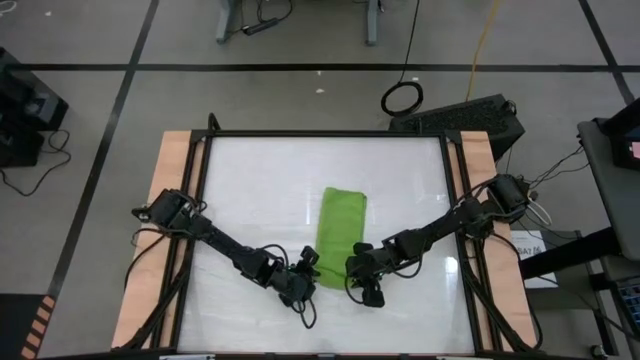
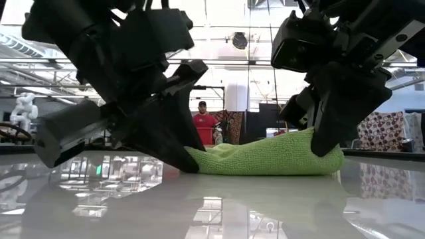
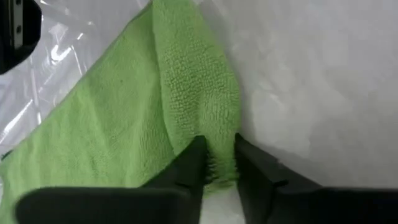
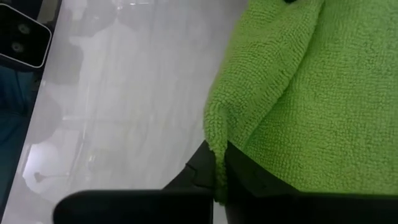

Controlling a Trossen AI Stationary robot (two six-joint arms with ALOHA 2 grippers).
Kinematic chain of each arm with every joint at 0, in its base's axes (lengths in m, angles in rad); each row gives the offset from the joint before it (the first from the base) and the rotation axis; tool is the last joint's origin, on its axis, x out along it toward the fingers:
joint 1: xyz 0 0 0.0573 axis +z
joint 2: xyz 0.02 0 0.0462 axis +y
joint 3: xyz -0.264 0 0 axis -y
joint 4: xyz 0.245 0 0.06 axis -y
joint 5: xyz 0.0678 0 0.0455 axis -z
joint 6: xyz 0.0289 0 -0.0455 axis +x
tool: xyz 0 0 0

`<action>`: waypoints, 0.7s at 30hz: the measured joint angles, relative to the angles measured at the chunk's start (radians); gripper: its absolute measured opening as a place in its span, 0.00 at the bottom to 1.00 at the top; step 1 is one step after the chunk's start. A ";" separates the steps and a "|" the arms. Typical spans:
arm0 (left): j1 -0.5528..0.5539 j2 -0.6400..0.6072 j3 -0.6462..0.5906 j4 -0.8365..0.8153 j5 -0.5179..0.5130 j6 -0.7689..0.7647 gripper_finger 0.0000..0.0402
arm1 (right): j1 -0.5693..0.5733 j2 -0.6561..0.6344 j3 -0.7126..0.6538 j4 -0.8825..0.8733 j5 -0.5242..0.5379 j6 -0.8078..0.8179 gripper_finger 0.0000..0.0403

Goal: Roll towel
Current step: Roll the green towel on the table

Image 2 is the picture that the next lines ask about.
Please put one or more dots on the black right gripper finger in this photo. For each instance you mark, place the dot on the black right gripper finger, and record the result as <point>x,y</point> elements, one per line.
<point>348,99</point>
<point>299,111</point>

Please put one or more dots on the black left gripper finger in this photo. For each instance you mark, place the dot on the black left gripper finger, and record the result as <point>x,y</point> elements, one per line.
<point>189,109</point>
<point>159,139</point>

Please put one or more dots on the green microfiber towel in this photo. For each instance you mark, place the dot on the green microfiber towel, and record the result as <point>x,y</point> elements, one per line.
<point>265,159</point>

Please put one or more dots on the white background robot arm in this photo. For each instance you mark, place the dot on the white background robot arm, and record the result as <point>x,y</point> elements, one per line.
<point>24,109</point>

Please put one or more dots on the person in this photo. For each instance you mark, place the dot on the person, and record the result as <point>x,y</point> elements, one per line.
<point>204,121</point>

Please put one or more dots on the black cabinet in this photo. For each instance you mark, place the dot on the black cabinet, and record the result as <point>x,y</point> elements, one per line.
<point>269,116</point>

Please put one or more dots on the white spray bottle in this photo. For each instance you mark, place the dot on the white spray bottle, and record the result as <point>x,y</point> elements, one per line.
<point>218,136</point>

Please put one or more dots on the circle patterned cloth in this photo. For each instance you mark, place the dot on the circle patterned cloth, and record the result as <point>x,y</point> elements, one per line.
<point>382,132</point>

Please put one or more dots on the brown patterned panel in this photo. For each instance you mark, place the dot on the brown patterned panel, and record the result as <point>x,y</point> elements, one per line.
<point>234,126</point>

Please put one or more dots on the white square pillar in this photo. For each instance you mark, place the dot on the white square pillar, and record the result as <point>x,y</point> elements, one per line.
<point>236,98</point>

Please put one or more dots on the long linear ceiling light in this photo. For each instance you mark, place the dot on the long linear ceiling light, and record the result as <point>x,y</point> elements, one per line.
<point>232,62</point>

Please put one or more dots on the white curtain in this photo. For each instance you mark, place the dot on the white curtain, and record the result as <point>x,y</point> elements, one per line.
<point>413,126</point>

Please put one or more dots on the black bucket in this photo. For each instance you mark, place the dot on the black bucket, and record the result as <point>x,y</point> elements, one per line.
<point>407,146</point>

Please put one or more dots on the round black ceiling fixture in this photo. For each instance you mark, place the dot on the round black ceiling fixture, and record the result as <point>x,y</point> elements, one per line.
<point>239,40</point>

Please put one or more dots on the black curved hoop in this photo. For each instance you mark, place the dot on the black curved hoop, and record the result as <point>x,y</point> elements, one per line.
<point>15,123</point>

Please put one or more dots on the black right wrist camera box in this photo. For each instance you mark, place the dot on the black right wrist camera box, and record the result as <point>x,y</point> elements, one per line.
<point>299,43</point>

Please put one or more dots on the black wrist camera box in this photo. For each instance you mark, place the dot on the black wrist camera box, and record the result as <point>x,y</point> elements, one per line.
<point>162,33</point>
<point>299,43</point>

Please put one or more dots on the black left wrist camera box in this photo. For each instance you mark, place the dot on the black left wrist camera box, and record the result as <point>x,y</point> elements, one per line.
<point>162,33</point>

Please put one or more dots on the black table edge frame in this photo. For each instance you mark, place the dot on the black table edge frame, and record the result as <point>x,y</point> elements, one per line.
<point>382,155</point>

